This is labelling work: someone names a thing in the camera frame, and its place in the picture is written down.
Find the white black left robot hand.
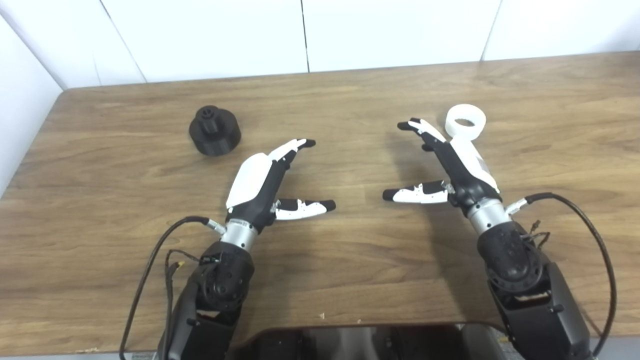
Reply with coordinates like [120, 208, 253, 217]
[226, 139, 336, 233]

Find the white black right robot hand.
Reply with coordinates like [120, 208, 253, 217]
[383, 118, 501, 211]

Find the white plastic ring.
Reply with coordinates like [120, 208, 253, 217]
[445, 103, 487, 141]

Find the round black plastic part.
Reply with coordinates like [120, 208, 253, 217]
[188, 105, 242, 157]

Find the dark robot torso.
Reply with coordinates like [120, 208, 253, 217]
[240, 325, 507, 360]

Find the thin black wire bundle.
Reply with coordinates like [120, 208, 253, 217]
[520, 220, 552, 252]

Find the thin wire with yellow tip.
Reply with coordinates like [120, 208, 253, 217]
[164, 249, 213, 326]

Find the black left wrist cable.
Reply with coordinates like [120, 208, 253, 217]
[119, 216, 227, 360]

